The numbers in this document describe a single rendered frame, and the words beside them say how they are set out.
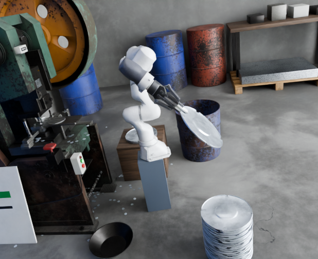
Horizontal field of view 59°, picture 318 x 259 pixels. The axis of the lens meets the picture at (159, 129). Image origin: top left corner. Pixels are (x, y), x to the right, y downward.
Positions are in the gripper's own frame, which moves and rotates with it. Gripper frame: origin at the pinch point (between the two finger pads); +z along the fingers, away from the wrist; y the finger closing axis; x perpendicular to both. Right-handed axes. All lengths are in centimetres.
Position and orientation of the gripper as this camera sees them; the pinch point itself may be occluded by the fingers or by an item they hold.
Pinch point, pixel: (181, 109)
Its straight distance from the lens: 147.7
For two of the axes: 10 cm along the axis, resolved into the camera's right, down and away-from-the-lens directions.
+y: 5.9, -6.7, -4.4
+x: 1.6, -4.4, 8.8
